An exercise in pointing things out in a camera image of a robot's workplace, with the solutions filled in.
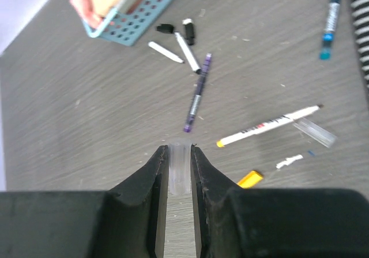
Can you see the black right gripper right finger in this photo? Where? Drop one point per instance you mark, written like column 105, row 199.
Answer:
column 230, row 221

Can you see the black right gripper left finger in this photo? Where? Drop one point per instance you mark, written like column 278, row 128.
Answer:
column 125, row 221

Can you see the yellow pen cap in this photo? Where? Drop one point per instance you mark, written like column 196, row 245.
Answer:
column 250, row 180

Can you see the purple pen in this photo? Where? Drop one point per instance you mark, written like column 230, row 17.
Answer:
column 198, row 94

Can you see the white pen with black end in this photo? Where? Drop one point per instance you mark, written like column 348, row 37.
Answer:
column 188, row 53

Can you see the short white pen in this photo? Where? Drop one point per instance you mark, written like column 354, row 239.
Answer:
column 167, row 53

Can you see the small black pen cap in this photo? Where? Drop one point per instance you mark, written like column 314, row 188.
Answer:
column 165, row 28

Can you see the teal pen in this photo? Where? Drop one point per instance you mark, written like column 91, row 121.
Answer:
column 330, row 29

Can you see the white marker with yellow end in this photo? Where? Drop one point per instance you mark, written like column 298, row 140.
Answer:
column 269, row 125

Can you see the black cap with white tip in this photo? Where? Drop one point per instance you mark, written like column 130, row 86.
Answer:
column 189, row 31

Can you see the light blue perforated basket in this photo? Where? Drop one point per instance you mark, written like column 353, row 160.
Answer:
column 119, row 21

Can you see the black white striped cloth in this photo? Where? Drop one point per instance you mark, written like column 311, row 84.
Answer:
column 360, row 24

